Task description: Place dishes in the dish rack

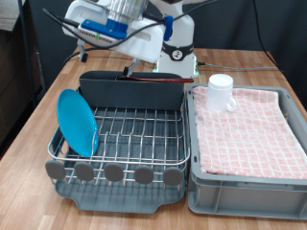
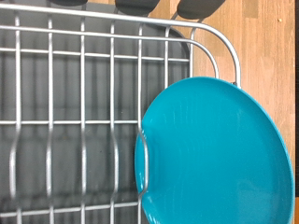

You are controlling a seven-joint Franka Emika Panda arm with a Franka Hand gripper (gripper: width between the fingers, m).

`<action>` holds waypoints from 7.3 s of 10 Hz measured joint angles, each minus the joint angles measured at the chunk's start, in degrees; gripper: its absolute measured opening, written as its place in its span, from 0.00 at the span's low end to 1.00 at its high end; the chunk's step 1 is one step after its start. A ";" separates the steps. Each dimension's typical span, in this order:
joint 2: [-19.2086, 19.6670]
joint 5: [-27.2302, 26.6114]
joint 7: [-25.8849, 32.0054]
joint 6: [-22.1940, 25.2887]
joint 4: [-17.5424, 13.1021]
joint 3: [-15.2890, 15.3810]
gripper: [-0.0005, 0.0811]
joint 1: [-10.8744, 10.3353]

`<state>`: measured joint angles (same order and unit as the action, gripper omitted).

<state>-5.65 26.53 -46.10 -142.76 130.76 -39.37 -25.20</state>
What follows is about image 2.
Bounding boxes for metal wire dish rack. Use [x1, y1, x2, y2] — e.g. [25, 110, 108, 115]
[0, 0, 242, 224]

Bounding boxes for grey plastic drain tray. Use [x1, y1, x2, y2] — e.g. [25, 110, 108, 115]
[0, 12, 192, 224]

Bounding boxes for blue plate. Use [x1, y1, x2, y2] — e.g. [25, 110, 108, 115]
[134, 77, 295, 224]

